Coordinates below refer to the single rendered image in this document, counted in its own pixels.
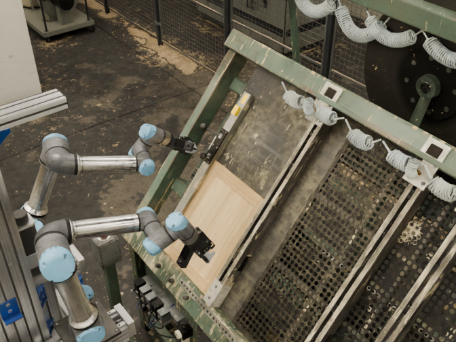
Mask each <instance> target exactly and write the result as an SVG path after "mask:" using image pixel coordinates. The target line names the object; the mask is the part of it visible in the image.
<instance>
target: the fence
mask: <svg viewBox="0 0 456 342"><path fill-rule="evenodd" d="M245 94H246V95H248V97H247V99H246V101H245V103H244V104H242V103H241V102H240V101H241V99H242V98H243V96H244V95H245ZM254 99H255V97H254V96H252V95H250V94H249V93H247V92H244V93H243V95H242V97H241V98H240V100H239V102H238V103H237V106H239V107H241V109H240V112H239V113H238V114H237V116H235V115H233V114H231V115H230V117H229V119H228V120H227V123H226V124H225V126H224V127H223V128H224V129H225V130H226V131H228V134H227V135H226V137H225V139H224V141H223V142H222V144H221V146H220V147H219V149H218V151H217V152H216V154H215V156H214V157H213V159H212V161H211V162H210V164H207V163H206V162H205V161H203V163H202V165H201V166H200V168H199V170H198V171H197V173H196V175H195V177H194V178H193V180H192V181H191V184H190V185H189V187H188V189H187V190H186V192H185V194H184V196H183V197H182V199H181V201H180V202H179V204H178V206H177V207H176V209H175V211H174V212H179V213H181V214H182V215H184V213H185V211H186V209H187V207H188V206H189V204H190V203H191V200H192V199H193V197H194V196H195V194H196V192H197V190H198V189H199V187H200V185H201V184H202V182H203V181H204V179H205V177H206V175H207V173H208V172H209V170H210V169H211V167H212V165H213V163H214V162H215V160H216V161H218V160H219V157H220V156H221V154H222V153H223V151H224V149H225V147H226V146H227V144H228V142H229V141H230V139H231V137H232V136H233V134H234V132H235V131H236V129H237V127H238V126H239V124H240V122H241V120H242V119H243V117H244V116H245V114H246V112H247V110H248V109H249V107H250V105H251V104H252V102H253V100H254Z"/></svg>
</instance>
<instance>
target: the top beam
mask: <svg viewBox="0 0 456 342"><path fill-rule="evenodd" d="M224 45H225V46H227V47H228V48H230V49H232V50H233V51H235V52H237V53H238V54H240V55H242V56H243V57H245V58H247V59H249V60H250V61H252V62H254V63H255V64H257V65H259V66H260V67H263V68H264V69H266V70H268V71H269V72H271V73H273V74H274V75H276V74H275V73H274V70H275V69H277V70H279V71H281V72H283V73H284V74H286V75H288V76H289V77H292V78H293V79H295V80H297V81H298V82H300V83H302V84H303V85H305V86H307V87H309V88H311V89H313V90H314V91H316V92H318V93H320V92H321V90H322V88H323V87H324V85H325V83H326V82H327V81H329V82H330V83H332V84H334V85H336V86H338V87H339V88H341V89H343V92H342V94H341V95H340V97H339V99H338V101H337V102H336V103H337V104H339V105H341V106H342V107H344V108H346V109H348V110H349V111H351V112H353V113H355V114H356V115H359V116H360V117H362V118H364V119H365V120H367V121H369V122H371V123H372V124H374V125H376V126H378V127H380V128H381V129H383V130H385V131H386V132H389V133H390V134H392V135H394V136H395V137H397V138H399V139H400V140H403V141H404V142H406V143H408V144H409V145H411V146H413V147H414V148H416V149H418V150H421V148H422V147H423V146H424V144H425V142H426V141H427V139H428V138H429V137H432V138H434V139H436V140H438V141H439V142H441V143H443V144H445V145H447V146H448V147H450V148H452V149H451V151H450V152H449V154H448V155H447V157H446V158H445V160H444V161H443V164H444V165H446V166H448V167H450V168H452V169H454V170H455V171H456V147H454V146H452V145H450V144H448V143H447V142H444V141H443V140H440V139H439V138H437V137H435V136H433V135H431V134H429V133H428V132H426V131H424V130H422V129H420V128H418V127H417V126H414V125H413V124H411V123H409V122H407V121H405V120H403V119H401V118H400V117H398V116H396V115H394V114H392V113H390V112H389V111H386V110H385V109H383V108H381V107H379V106H377V105H375V104H373V103H372V102H370V101H368V100H366V99H364V98H363V97H361V96H359V95H357V94H355V93H353V92H351V91H349V90H347V89H346V88H344V87H342V86H340V85H338V84H336V83H335V82H333V81H331V80H329V79H327V78H325V77H323V76H321V75H319V74H318V73H316V72H314V71H312V70H310V69H308V68H307V67H305V66H303V65H301V64H299V63H298V62H295V61H293V60H291V59H290V58H288V57H286V56H284V55H282V54H281V53H279V52H277V51H275V50H273V49H271V48H270V47H267V46H266V45H263V44H262V43H260V42H258V41H256V40H254V39H253V38H251V37H249V36H247V35H245V34H243V33H241V32H239V31H237V30H235V29H234V28H233V29H232V31H231V32H230V34H229V36H228V38H227V40H226V42H225V44H224ZM276 76H278V77H280V76H279V75H276ZM280 78H281V79H283V80H285V79H284V78H282V77H280ZM285 81H287V80H285ZM287 82H288V83H290V84H292V83H291V82H289V81H287ZM292 85H293V86H295V87H297V86H296V85H294V84H292ZM297 88H298V89H300V90H302V89H301V88H299V87H297ZM302 91H304V92H306V91H305V90H302ZM306 93H307V92H306ZM333 109H335V110H337V109H336V108H334V107H333ZM337 111H338V112H340V113H342V112H341V111H339V110H337ZM342 114H344V113H342ZM344 115H345V116H347V117H349V118H350V119H352V120H354V121H356V120H355V119H353V118H351V117H350V116H348V115H346V114H344ZM356 122H358V123H359V124H361V125H363V124H362V123H360V122H359V121H356ZM363 126H364V127H366V128H368V127H367V126H365V125H363ZM368 129H369V130H371V131H373V132H375V133H376V134H378V135H380V134H379V133H377V132H376V131H374V130H372V129H370V128H368ZM380 136H382V135H380ZM382 137H384V136H382ZM384 138H385V139H387V140H388V141H390V142H392V143H394V144H395V145H397V146H399V147H401V146H400V145H398V144H396V143H395V142H393V141H391V140H390V139H388V138H386V137H384ZM401 148H402V149H404V150H405V151H408V150H407V149H405V148H403V147H401ZM408 152H409V153H412V152H410V151H408Z"/></svg>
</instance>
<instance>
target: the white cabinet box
mask: <svg viewBox="0 0 456 342"><path fill-rule="evenodd" d="M39 93H42V91H41V86H40V82H39V76H38V73H37V67H36V64H35V59H34V55H33V49H32V46H31V40H30V37H29V31H28V28H27V24H26V18H25V15H24V10H23V6H22V0H0V106H1V105H5V104H7V103H10V102H13V101H17V100H20V99H23V98H26V97H29V96H33V95H36V94H39Z"/></svg>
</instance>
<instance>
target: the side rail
mask: <svg viewBox="0 0 456 342"><path fill-rule="evenodd" d="M247 60H248V59H246V58H245V57H243V56H240V55H238V54H236V52H233V51H231V50H228V52H227V54H226V55H225V57H224V59H223V61H222V63H221V64H220V66H219V68H218V69H217V71H216V73H215V74H214V77H213V78H212V80H211V82H210V83H209V85H208V87H207V88H206V91H205V92H204V94H203V96H202V97H201V99H200V101H199V102H198V104H197V106H196V108H195V109H194V111H193V113H192V114H191V116H190V118H189V120H188V122H187V123H186V125H185V127H184V128H183V131H182V132H181V133H180V137H181V136H183V138H184V136H186V137H189V138H191V140H192V141H193V142H194V143H195V145H196V147H197V146H198V145H199V143H200V141H201V139H202V138H203V136H204V134H205V133H206V130H201V129H200V125H201V124H203V123H205V124H206V125H207V126H208V127H209V125H210V124H211V122H212V120H213V119H214V117H215V115H216V114H217V112H218V110H219V109H220V107H221V105H222V103H223V101H224V100H225V98H226V96H227V95H228V93H229V91H230V89H229V86H230V85H231V83H232V81H233V80H234V78H235V77H238V76H239V74H240V72H241V71H242V69H243V68H244V65H245V64H246V62H247ZM179 152H180V151H175V150H171V151H170V153H169V155H168V156H167V158H166V160H165V162H164V163H163V165H162V167H161V168H160V170H159V172H158V173H157V176H156V177H155V179H154V181H153V182H152V184H151V186H150V187H149V190H148V191H147V193H146V195H145V196H144V198H143V200H142V202H141V203H140V205H139V207H138V209H137V210H136V212H135V213H137V212H138V210H139V209H140V208H142V207H150V208H152V209H153V210H154V212H155V213H156V215H158V213H159V211H160V210H161V208H162V206H163V204H164V203H165V201H166V199H167V198H168V196H169V194H170V192H171V190H172V189H171V186H172V184H173V183H174V181H175V180H176V178H177V177H180V175H181V174H182V172H183V170H184V169H185V166H186V165H187V163H188V162H189V160H190V158H191V156H192V155H193V153H192V154H188V155H183V154H181V153H179Z"/></svg>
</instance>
